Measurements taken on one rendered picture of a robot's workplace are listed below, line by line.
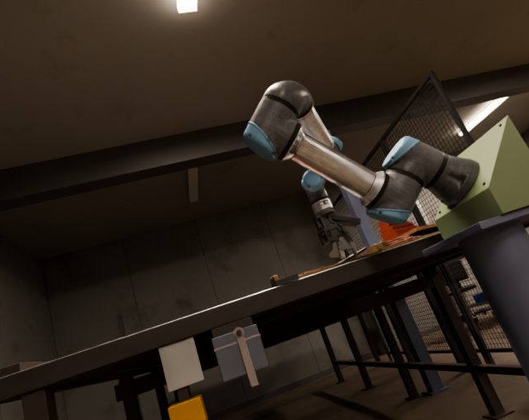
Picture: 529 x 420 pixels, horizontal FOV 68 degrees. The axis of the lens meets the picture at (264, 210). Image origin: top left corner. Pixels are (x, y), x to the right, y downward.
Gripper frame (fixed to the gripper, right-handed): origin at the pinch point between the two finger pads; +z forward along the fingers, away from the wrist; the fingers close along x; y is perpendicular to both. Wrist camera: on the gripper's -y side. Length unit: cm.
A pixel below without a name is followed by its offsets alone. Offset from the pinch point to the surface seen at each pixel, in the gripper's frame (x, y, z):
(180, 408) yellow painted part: 17, 72, 22
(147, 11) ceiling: -73, 25, -207
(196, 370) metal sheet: 14, 65, 15
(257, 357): 18, 49, 18
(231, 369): 18, 56, 18
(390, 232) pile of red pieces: -71, -66, -13
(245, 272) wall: -499, -62, -84
